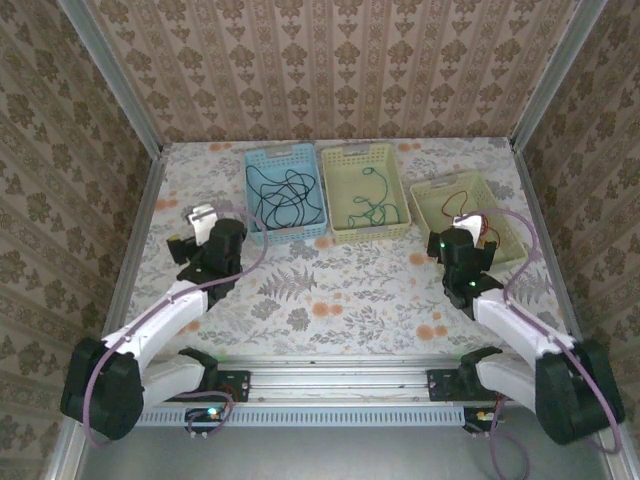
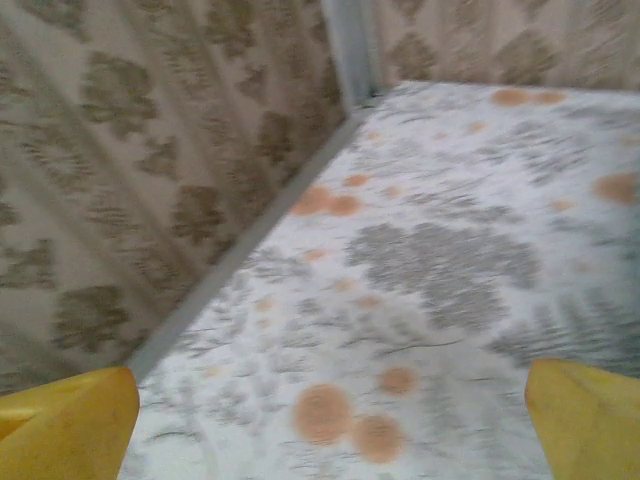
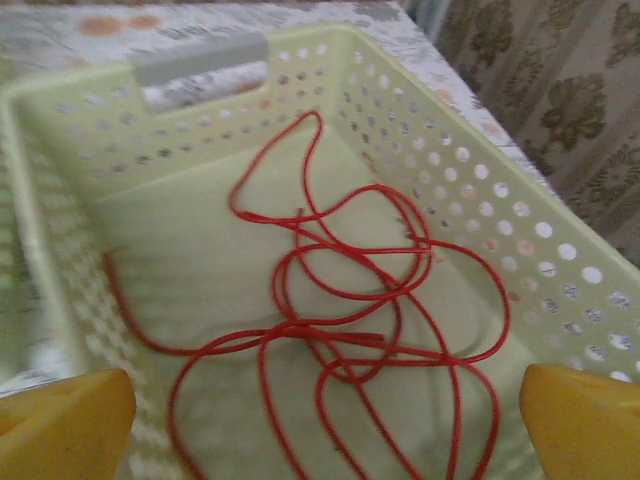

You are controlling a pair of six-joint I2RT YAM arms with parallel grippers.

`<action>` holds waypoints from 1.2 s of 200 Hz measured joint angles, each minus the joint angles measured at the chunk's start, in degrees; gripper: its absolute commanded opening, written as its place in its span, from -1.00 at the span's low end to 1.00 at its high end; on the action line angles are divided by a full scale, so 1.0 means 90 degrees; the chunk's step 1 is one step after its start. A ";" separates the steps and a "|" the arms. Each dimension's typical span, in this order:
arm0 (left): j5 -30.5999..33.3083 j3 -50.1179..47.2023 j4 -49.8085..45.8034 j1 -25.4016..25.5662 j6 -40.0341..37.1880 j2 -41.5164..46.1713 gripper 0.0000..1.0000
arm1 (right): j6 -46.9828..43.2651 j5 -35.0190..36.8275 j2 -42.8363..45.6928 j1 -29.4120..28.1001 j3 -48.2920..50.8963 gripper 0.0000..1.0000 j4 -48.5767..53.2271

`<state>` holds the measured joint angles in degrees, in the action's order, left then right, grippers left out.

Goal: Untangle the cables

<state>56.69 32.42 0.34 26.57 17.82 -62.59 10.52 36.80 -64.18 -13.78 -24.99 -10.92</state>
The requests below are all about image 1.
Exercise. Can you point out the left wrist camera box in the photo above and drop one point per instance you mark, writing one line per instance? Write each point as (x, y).
(201, 225)

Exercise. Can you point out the aluminium mounting beam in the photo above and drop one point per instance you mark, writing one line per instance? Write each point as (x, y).
(340, 382)

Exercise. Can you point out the blue plastic basket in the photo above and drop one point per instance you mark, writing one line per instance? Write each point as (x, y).
(260, 160)

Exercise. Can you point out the grey metal panel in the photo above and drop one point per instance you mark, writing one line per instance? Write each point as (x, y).
(325, 455)

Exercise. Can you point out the pale yellow plastic basket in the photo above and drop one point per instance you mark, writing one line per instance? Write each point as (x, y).
(350, 175)
(430, 200)

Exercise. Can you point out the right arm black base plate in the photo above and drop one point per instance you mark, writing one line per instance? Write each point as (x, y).
(442, 385)

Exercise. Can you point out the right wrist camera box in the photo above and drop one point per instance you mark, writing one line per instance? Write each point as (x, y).
(470, 225)

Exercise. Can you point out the aluminium frame post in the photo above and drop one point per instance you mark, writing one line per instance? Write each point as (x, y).
(560, 70)
(110, 75)

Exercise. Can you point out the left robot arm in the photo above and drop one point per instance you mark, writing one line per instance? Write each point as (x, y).
(155, 330)

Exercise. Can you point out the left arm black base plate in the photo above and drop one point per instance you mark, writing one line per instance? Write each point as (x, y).
(235, 385)

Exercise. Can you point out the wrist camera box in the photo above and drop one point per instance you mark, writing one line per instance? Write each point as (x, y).
(201, 225)
(470, 225)

